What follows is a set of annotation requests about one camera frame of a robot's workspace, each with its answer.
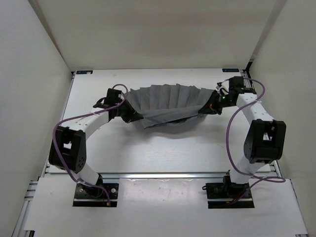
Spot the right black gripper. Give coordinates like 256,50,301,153
198,89,235,115

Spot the grey pleated skirt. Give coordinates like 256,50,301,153
127,84,214,128

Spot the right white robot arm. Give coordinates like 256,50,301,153
199,90,286,198

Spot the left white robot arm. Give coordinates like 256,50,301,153
48,97,143,198

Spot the right blue table sticker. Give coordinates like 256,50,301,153
222,68,239,73

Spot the blue table sticker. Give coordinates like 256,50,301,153
222,68,239,73
76,70,93,75

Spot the left blue table sticker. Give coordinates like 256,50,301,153
76,70,93,75

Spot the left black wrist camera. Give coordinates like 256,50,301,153
106,88,122,104

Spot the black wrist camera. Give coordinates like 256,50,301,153
228,76,246,91
106,88,122,104

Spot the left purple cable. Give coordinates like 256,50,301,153
53,83,128,185

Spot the purple cable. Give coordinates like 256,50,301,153
53,83,128,185
226,78,286,185

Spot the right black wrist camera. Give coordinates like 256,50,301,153
228,76,246,91

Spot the front aluminium table rail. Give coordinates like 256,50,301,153
101,172,226,179

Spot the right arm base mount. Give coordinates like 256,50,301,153
202,175,255,209

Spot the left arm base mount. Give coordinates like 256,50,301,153
73,181,119,207

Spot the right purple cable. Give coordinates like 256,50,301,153
226,78,286,185

